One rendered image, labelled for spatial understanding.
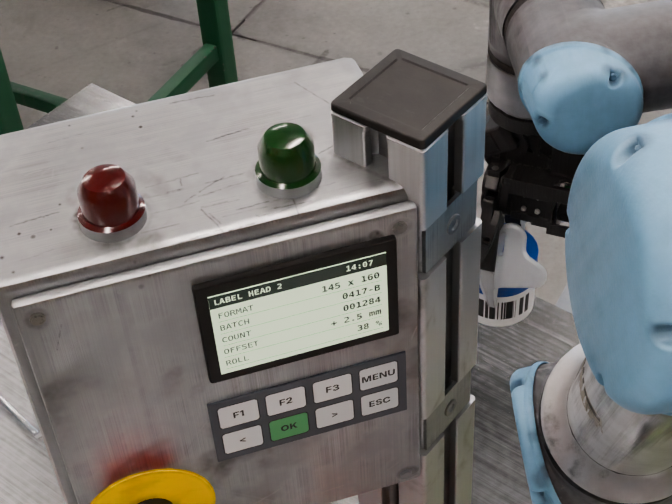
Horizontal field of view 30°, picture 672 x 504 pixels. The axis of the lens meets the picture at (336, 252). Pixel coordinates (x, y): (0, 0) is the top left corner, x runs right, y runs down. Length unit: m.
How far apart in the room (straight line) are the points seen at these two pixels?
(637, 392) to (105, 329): 0.21
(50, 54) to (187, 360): 2.77
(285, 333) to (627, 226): 0.14
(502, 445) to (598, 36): 0.48
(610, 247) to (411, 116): 0.09
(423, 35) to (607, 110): 2.33
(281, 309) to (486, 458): 0.72
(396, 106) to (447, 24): 2.73
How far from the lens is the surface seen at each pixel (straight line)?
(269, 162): 0.48
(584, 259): 0.54
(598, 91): 0.84
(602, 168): 0.50
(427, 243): 0.51
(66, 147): 0.53
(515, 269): 1.10
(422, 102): 0.49
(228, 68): 2.88
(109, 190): 0.47
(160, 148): 0.52
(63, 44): 3.29
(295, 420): 0.55
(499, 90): 1.00
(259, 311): 0.49
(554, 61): 0.85
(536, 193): 1.05
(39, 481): 1.24
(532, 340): 1.30
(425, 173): 0.48
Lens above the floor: 1.80
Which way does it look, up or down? 44 degrees down
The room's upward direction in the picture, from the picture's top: 4 degrees counter-clockwise
